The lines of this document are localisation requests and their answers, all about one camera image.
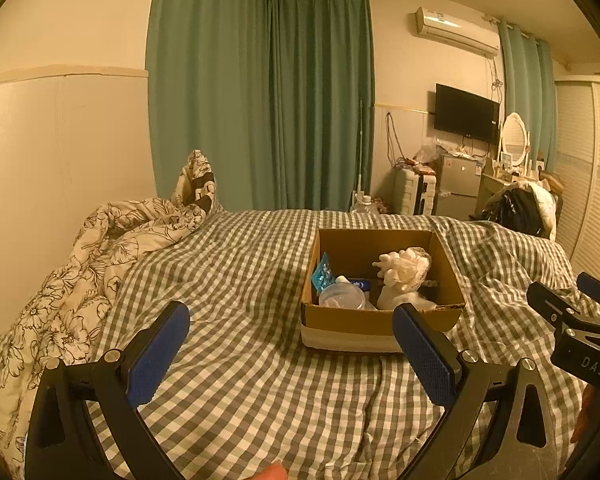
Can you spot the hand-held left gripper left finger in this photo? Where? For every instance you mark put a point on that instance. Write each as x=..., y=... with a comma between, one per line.
x=157, y=355

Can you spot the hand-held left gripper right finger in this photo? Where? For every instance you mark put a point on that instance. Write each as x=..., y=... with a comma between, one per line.
x=425, y=357

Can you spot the cardboard box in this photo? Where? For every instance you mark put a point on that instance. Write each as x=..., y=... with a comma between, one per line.
x=370, y=322

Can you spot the white plastic bag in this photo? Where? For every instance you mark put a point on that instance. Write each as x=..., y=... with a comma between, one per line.
x=414, y=267

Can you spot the clear cotton swab container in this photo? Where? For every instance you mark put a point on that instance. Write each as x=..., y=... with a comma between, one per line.
x=342, y=297

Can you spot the blue foil sachet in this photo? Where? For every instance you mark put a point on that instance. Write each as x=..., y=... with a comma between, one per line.
x=323, y=272

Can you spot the person's right hand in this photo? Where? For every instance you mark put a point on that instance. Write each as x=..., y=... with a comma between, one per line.
x=585, y=412

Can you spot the person's left hand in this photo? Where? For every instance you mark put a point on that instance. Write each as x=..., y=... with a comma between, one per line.
x=272, y=473

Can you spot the white garment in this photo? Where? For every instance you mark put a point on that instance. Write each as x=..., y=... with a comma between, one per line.
x=545, y=205

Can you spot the black bag on chair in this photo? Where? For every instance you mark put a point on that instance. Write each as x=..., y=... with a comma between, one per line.
x=512, y=210

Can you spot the floral quilt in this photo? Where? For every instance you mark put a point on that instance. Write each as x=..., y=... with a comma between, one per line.
x=65, y=300

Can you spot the grey checked bed sheet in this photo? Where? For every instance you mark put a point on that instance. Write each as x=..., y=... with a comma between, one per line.
x=240, y=285

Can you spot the white louvred wardrobe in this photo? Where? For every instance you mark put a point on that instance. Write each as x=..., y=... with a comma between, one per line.
x=595, y=175

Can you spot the dressing table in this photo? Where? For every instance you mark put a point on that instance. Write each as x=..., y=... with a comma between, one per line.
x=490, y=187

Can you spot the small grey fridge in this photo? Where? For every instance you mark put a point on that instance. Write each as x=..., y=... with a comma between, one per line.
x=457, y=185

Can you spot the white ribbed suitcase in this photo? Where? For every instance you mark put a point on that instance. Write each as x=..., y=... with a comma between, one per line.
x=412, y=192

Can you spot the white oval vanity mirror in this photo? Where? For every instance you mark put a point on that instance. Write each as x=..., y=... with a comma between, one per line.
x=514, y=135

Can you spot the clear plastic bag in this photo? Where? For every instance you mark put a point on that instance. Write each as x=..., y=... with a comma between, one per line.
x=426, y=152

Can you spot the narrow green curtain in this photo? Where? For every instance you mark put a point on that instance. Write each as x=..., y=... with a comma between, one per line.
x=525, y=95

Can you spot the wide green curtain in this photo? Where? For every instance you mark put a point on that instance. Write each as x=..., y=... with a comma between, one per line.
x=322, y=100
x=210, y=95

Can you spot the white air conditioner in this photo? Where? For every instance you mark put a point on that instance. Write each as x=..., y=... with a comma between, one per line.
x=455, y=30

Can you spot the black wall television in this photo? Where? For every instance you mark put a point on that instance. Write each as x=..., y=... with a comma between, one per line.
x=465, y=112

